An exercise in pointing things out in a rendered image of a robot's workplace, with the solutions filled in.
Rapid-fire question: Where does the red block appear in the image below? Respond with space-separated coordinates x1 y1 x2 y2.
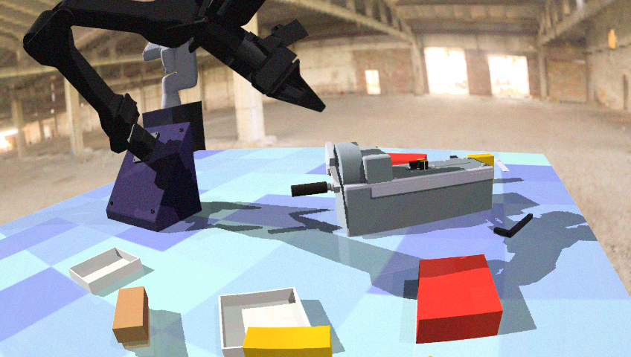
388 152 427 166
416 254 503 344

